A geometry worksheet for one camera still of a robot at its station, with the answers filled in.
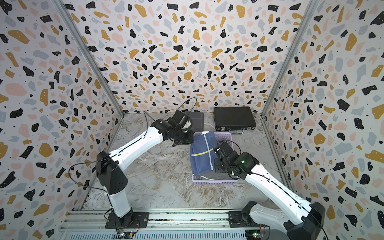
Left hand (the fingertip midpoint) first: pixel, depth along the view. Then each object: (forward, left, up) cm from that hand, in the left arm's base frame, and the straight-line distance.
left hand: (195, 140), depth 81 cm
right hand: (-13, -11, -3) cm, 18 cm away
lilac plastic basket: (-14, 0, -18) cm, 23 cm away
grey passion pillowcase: (-14, -10, -14) cm, 22 cm away
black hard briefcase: (+33, -30, -19) cm, 49 cm away
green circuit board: (-40, +33, -21) cm, 56 cm away
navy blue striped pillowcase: (-7, -4, -6) cm, 10 cm away
